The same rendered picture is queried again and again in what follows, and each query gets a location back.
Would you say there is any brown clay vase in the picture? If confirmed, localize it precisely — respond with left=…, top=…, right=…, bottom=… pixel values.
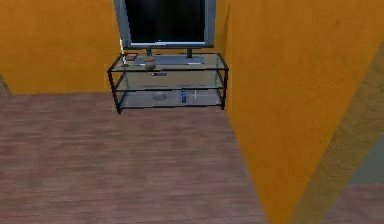
left=142, top=55, right=157, bottom=72

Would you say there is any grey flat television set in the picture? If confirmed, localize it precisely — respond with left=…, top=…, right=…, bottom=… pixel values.
left=113, top=0, right=217, bottom=66

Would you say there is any black glass television stand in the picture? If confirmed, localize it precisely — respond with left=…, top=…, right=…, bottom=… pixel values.
left=106, top=52, right=230, bottom=115

